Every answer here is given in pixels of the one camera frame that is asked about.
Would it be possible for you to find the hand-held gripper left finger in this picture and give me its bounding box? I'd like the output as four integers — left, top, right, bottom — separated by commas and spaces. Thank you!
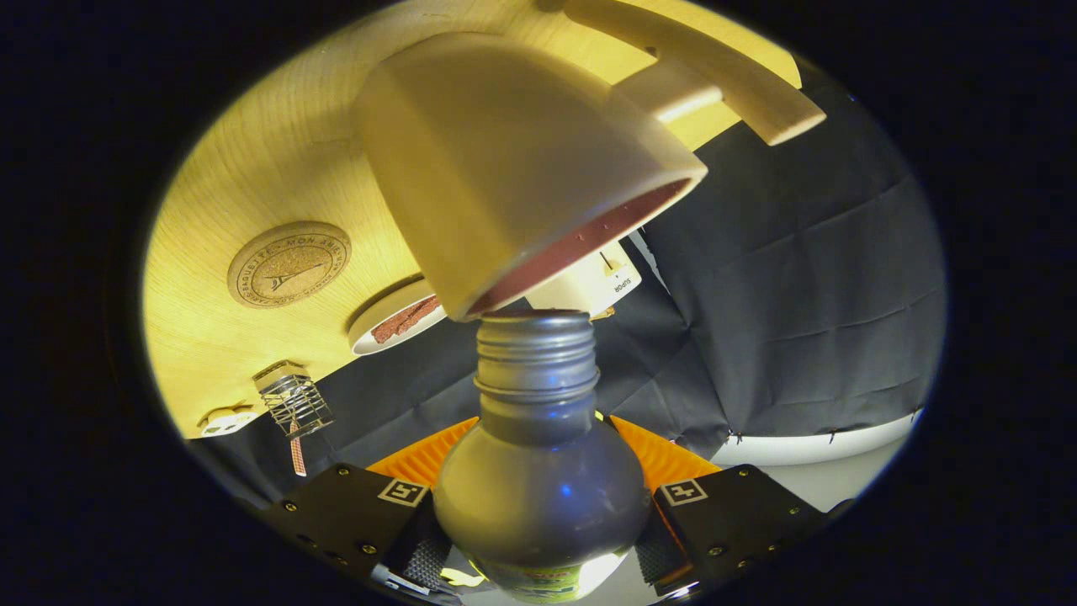
257, 417, 480, 603

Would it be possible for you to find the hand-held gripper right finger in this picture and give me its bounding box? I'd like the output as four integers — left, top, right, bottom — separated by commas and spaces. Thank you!
610, 415, 855, 594

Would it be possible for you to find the silver juice bottle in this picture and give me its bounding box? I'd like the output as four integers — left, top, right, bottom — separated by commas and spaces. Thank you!
432, 308, 653, 605

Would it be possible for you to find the round cork coaster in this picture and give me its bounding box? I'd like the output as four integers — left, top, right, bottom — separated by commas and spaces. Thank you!
227, 221, 353, 310

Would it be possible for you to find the white cup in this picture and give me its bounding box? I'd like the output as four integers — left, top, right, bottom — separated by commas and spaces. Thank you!
353, 32, 724, 322

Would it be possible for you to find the white divided bean dish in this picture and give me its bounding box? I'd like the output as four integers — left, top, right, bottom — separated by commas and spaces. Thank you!
198, 404, 263, 439

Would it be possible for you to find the white oval plate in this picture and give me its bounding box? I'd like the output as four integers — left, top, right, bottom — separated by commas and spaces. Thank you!
348, 278, 448, 356

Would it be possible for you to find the white toaster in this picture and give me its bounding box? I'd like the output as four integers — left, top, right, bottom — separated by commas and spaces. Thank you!
526, 240, 643, 321

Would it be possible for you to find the wooden table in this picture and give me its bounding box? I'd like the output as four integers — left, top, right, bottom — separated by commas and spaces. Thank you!
143, 0, 804, 440

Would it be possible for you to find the beige wooden bar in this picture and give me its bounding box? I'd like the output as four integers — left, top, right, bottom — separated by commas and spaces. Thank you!
562, 0, 827, 146

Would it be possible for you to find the metal wire basket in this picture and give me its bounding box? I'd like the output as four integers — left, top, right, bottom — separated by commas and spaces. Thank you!
252, 360, 334, 440

